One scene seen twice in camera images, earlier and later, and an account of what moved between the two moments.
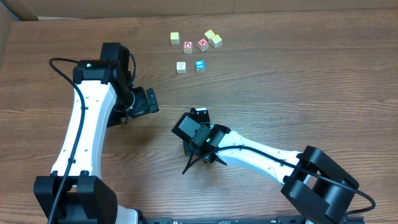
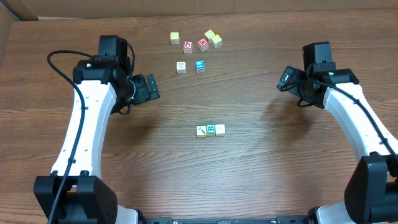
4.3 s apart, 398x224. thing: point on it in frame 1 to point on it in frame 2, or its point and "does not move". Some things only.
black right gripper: (191, 148) to (295, 74)
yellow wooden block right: (216, 41) does not move
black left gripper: (142, 103) to (143, 94)
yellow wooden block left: (175, 38) does not move
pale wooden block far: (181, 67) does not move
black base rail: (278, 219) does not move
